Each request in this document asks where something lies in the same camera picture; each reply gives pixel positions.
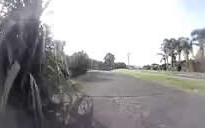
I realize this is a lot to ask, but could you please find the dark round tree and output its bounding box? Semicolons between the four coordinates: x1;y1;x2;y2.
103;52;116;70

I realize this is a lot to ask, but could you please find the row of dark bushes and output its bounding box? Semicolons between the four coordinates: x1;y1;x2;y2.
65;50;128;78

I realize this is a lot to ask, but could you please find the pole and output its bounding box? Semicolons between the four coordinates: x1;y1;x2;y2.
126;50;132;68

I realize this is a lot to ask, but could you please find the grey asphalt road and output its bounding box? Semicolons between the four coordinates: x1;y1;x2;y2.
74;69;205;128

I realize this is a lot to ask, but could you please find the group of palm trees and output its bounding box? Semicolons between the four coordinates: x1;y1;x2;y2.
155;25;205;72

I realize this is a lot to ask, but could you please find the green grass verge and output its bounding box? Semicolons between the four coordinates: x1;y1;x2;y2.
114;68;205;97

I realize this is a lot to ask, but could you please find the large long-leaved plant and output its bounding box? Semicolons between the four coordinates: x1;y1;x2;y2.
0;0;73;128

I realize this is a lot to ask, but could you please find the dark hedge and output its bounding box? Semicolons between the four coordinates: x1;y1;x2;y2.
189;56;205;75

